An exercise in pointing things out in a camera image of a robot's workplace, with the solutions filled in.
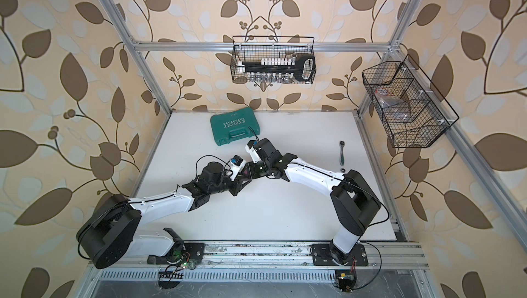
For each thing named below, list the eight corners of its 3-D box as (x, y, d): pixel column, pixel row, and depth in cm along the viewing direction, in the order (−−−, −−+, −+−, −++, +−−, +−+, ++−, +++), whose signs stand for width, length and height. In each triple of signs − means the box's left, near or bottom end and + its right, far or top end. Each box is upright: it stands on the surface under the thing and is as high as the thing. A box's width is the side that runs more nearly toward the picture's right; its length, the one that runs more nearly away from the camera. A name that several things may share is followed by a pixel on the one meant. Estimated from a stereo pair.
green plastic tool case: (217, 146, 107) (215, 140, 103) (211, 121, 119) (209, 115, 115) (262, 134, 112) (261, 128, 108) (252, 111, 124) (252, 105, 120)
